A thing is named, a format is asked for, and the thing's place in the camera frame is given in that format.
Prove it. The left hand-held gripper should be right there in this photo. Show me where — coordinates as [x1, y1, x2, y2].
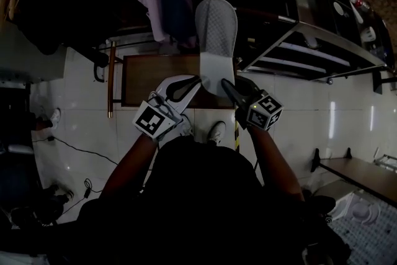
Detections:
[132, 74, 202, 142]

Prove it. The grey padded armrest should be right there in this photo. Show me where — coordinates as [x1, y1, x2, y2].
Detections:
[7, 144, 35, 155]

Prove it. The stack of white plates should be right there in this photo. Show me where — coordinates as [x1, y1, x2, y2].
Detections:
[352, 201, 381, 223]

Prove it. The white long spoon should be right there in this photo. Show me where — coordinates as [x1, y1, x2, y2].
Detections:
[349, 1, 364, 25]

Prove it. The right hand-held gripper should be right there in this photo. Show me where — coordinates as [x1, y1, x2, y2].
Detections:
[220, 76, 285, 132]

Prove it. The person's left forearm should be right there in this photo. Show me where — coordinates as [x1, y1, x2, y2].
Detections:
[100, 133, 162, 199]

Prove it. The person's right forearm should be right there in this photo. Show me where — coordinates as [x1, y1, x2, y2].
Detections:
[246, 125, 306, 202]

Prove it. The long black floor cable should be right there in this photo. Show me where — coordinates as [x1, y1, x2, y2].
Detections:
[30, 135, 120, 165]

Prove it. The brown table with black legs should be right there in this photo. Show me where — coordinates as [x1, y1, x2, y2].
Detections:
[311, 147, 397, 209]

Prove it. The metal shelf rack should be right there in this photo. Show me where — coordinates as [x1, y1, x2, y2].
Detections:
[213, 0, 396, 86]

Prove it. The patterned white mat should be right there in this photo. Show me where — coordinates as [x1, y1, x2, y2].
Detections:
[328, 195, 397, 265]

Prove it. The person's black clothing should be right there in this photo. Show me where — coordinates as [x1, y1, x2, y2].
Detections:
[77, 135, 351, 265]

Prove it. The coiled black floor cable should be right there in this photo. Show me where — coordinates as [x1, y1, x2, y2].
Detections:
[60, 178, 103, 218]

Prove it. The black table pedestal base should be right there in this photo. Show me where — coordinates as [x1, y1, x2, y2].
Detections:
[372, 70, 397, 94]

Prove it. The white metal rack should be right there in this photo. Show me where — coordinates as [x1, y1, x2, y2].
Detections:
[373, 153, 397, 171]

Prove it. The grey quilted white slipper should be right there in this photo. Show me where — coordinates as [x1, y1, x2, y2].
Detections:
[302, 34, 320, 49]
[194, 0, 239, 100]

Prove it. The low wooden table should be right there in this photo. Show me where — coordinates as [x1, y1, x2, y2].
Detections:
[120, 54, 238, 109]

